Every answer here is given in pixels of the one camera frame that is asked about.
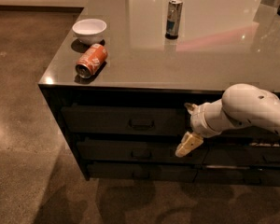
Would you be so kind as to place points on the drawer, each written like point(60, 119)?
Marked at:
point(107, 150)
point(257, 177)
point(125, 120)
point(142, 171)
point(243, 156)
point(252, 132)

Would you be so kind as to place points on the white bowl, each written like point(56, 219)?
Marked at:
point(89, 31)

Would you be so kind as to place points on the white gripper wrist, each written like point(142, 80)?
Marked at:
point(200, 121)

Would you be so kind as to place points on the orange soda can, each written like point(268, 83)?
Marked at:
point(90, 62)

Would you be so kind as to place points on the silver blue energy drink can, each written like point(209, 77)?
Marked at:
point(173, 18)

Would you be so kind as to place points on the dark grey drawer cabinet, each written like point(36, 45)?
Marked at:
point(220, 43)

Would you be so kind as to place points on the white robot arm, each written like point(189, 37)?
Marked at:
point(241, 105)

